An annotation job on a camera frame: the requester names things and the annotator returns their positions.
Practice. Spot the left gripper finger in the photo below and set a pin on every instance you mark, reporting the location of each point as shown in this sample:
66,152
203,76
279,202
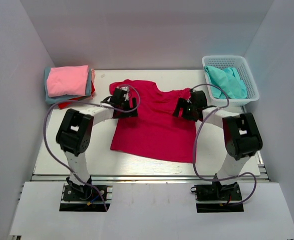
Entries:
131,105
127,113

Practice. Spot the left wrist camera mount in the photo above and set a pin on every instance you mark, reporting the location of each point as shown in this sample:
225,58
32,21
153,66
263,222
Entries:
124,92

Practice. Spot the grey-blue folded t shirt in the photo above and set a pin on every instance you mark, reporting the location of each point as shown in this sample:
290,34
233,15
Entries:
52,100

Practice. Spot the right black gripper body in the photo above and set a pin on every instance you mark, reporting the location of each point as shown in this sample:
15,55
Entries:
190,109

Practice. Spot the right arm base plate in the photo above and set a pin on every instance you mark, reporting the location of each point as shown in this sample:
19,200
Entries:
217,198

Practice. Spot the aluminium table edge rail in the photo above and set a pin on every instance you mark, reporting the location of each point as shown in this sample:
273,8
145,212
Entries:
105,178

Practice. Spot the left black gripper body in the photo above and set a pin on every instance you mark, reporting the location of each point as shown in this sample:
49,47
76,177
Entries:
124,105

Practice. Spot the crimson red t shirt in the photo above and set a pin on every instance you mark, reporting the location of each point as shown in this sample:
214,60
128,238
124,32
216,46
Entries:
155,133

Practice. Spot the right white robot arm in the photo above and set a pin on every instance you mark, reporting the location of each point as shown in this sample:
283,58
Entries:
242,138

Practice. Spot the teal crumpled t shirt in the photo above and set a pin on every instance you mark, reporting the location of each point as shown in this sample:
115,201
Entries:
228,80

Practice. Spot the peach folded t shirt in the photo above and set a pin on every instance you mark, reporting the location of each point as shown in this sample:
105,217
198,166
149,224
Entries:
92,75

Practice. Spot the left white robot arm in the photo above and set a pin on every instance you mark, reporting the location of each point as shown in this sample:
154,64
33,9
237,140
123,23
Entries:
74,133

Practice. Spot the white plastic basket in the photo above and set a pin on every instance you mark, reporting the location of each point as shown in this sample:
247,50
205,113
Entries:
240,64

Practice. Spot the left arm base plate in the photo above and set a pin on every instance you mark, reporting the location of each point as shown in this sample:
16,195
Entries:
83,198

